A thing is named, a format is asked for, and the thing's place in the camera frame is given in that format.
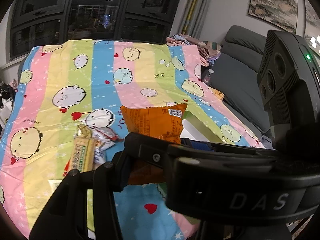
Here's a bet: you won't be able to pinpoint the small dark bottle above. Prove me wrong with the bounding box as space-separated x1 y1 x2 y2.
203 69 214 85

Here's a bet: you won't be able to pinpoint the pale yellow corn snack bag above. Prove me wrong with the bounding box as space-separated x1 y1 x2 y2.
48 179 62 192

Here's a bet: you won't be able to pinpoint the grey sofa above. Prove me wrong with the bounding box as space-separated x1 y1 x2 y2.
201 25 273 149

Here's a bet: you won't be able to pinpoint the soda cracker sleeve packet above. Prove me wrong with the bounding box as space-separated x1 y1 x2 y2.
67 137 97 172

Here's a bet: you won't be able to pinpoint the black camera sensor box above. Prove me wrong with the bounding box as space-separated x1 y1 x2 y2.
257 30 319 150

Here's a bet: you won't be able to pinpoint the red white snack wrapper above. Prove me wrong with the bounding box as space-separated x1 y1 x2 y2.
97 127 124 142

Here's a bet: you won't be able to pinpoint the colourful cartoon striped bedsheet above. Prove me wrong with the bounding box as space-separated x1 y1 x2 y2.
1 40 262 237

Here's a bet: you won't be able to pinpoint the dark framed window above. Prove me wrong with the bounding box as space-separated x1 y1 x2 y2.
10 0 180 58

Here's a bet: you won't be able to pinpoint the green white cardboard box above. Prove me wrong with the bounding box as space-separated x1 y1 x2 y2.
180 111 226 144

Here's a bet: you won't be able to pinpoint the framed landscape painting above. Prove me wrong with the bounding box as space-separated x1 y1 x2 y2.
248 0 298 34

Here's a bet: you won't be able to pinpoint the white blue snack packet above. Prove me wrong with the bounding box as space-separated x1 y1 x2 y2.
93 139 116 170

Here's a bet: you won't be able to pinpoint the gold foil snack wrapper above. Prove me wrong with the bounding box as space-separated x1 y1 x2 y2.
74 124 92 139

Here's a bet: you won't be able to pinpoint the pile of folded clothes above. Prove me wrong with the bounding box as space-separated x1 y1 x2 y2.
166 33 222 67

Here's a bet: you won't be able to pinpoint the black white clothes pile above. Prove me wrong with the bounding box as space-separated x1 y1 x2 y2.
0 79 18 129

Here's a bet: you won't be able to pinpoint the orange snack bag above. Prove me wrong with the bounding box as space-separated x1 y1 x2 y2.
120 103 187 185

